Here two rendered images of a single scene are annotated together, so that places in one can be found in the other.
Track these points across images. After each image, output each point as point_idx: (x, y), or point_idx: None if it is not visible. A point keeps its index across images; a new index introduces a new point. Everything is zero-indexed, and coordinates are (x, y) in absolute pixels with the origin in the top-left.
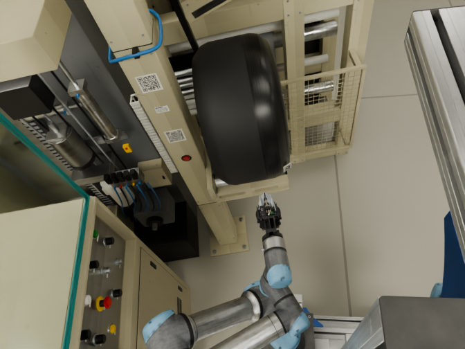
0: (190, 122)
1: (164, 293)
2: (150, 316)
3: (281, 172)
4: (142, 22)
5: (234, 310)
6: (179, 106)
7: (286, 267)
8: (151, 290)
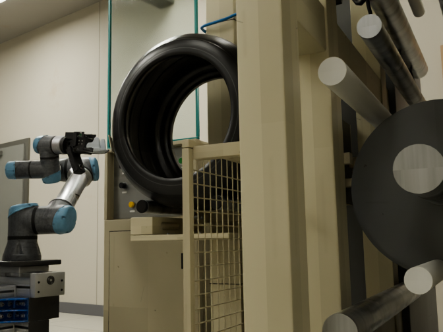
0: (221, 130)
1: (166, 296)
2: (140, 257)
3: (114, 150)
4: (206, 8)
5: (64, 189)
6: (207, 92)
7: (40, 137)
8: (160, 257)
